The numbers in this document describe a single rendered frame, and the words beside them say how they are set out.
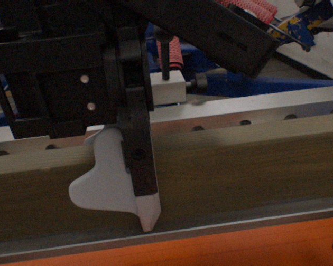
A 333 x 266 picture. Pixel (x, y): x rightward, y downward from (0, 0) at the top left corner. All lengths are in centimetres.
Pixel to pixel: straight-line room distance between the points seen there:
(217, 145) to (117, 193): 8
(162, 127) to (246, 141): 20
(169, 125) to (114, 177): 21
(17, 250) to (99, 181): 10
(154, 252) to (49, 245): 12
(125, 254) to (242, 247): 13
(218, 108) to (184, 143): 21
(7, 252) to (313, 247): 28
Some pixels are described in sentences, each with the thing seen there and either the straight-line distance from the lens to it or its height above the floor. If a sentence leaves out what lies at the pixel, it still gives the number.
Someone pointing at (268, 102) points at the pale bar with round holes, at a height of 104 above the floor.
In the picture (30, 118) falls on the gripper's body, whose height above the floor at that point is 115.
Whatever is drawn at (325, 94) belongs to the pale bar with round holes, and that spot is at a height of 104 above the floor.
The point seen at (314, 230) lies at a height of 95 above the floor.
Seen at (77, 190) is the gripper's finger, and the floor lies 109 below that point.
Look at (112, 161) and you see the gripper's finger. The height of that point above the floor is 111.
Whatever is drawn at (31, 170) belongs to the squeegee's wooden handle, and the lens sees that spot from 22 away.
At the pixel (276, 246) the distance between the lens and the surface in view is 34.
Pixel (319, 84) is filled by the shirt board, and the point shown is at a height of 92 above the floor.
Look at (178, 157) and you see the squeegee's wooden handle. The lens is 20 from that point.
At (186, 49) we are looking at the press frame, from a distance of 89.
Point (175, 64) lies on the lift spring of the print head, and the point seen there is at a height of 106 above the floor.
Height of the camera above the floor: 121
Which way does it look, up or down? 29 degrees down
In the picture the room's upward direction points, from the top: 6 degrees counter-clockwise
